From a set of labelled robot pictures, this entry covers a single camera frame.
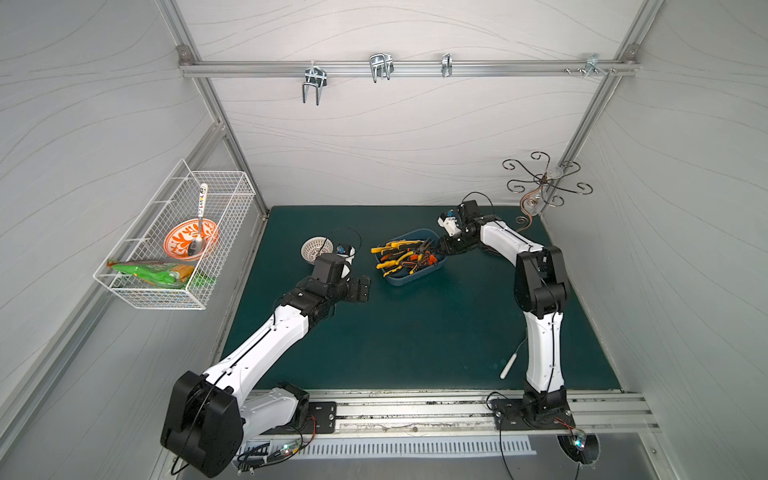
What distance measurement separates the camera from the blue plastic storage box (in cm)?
97

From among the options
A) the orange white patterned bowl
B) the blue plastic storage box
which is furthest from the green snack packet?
the blue plastic storage box

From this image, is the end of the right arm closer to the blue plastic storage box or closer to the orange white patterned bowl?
the blue plastic storage box

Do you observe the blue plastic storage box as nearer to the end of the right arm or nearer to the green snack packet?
the end of the right arm

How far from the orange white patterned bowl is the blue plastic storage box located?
1.61ft

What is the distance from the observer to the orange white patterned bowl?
0.66 metres

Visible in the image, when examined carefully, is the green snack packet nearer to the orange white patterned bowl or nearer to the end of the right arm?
the orange white patterned bowl

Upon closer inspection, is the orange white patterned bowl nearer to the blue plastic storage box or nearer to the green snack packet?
the green snack packet
